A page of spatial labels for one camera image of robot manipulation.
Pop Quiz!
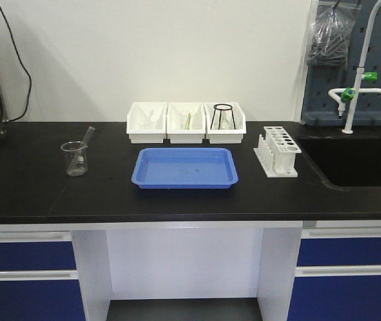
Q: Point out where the blue right upper drawer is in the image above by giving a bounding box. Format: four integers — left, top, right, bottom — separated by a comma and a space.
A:
297, 237, 381, 267

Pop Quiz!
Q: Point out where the glass flask under tripod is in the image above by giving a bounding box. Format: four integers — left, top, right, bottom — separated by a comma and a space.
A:
219, 111, 231, 130

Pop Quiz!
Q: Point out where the blue right lower drawer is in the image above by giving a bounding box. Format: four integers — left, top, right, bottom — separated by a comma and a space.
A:
287, 276, 381, 320

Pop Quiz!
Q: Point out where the blue plastic tray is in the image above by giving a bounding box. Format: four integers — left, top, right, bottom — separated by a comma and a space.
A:
132, 147, 239, 189

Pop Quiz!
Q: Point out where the blue left lower drawer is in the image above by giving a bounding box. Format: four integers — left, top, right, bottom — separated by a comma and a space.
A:
0, 280, 86, 320

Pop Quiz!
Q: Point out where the white storage bin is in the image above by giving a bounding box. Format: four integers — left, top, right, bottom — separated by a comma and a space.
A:
204, 102, 247, 144
126, 102, 168, 144
166, 102, 206, 144

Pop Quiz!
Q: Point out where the black sink basin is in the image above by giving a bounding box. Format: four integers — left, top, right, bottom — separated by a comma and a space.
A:
299, 138, 381, 187

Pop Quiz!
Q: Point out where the white right storage bin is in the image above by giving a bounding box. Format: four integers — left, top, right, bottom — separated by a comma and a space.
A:
204, 102, 247, 144

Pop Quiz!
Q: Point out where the grey pegboard drying rack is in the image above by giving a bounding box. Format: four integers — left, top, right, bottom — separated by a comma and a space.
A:
301, 1, 381, 127

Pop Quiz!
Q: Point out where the glassware in left bin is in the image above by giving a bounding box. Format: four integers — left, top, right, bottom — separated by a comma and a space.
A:
138, 116, 158, 130

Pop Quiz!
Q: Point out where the clear bag of pegs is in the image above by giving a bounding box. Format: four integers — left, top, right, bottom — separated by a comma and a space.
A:
306, 1, 361, 69

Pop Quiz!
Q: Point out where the black wire tripod stand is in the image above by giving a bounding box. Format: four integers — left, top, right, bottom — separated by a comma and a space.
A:
210, 103, 237, 130

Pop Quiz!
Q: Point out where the white middle storage bin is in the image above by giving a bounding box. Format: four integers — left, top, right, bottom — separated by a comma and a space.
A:
166, 102, 206, 144

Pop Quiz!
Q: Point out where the black hanging cable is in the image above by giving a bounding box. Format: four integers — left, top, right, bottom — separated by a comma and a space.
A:
0, 0, 33, 122

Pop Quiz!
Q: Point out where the blue left upper drawer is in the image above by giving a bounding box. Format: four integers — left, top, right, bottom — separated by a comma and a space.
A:
0, 241, 76, 272

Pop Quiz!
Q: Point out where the white left storage bin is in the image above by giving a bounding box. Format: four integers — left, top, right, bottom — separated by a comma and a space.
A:
126, 102, 168, 144

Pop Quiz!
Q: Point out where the clear glass test tube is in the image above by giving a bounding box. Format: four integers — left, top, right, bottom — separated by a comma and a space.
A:
76, 126, 95, 163

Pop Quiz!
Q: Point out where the blue drawer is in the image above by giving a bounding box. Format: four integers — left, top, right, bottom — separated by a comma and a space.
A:
0, 280, 86, 320
297, 237, 381, 267
287, 276, 381, 320
0, 241, 76, 272

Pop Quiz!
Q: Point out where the white test tube rack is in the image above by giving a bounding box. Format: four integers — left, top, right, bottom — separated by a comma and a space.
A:
253, 126, 301, 178

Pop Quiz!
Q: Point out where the clear glass beaker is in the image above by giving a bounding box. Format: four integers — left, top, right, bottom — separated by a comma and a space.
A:
60, 141, 88, 177

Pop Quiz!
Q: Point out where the clear beaker in middle bin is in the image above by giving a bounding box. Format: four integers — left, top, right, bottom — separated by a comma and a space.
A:
183, 112, 196, 130

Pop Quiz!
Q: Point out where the white gooseneck lab faucet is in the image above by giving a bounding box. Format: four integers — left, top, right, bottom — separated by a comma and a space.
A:
328, 0, 381, 134

